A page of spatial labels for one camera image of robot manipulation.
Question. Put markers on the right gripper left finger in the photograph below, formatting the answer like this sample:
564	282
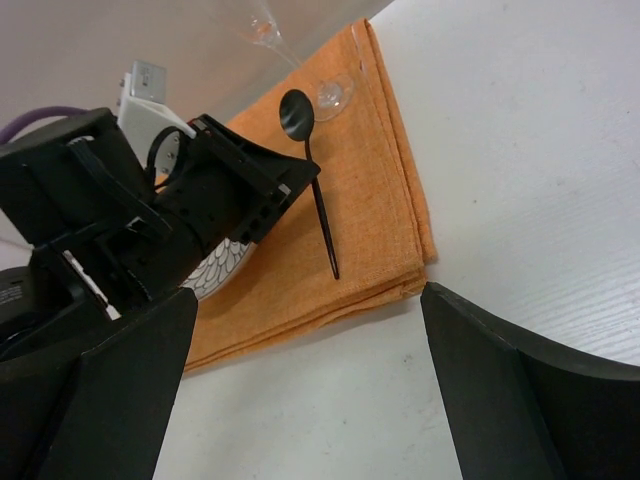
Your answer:
97	405

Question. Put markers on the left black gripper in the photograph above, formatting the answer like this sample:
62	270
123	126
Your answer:
105	232

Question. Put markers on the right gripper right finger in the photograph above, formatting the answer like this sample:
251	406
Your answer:
521	406

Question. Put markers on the patterned ceramic plate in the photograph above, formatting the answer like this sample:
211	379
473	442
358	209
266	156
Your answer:
215	271

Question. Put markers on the orange cloth placemat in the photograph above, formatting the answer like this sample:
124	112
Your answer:
378	217

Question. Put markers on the clear wine glass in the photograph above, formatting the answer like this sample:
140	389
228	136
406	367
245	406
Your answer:
332	91

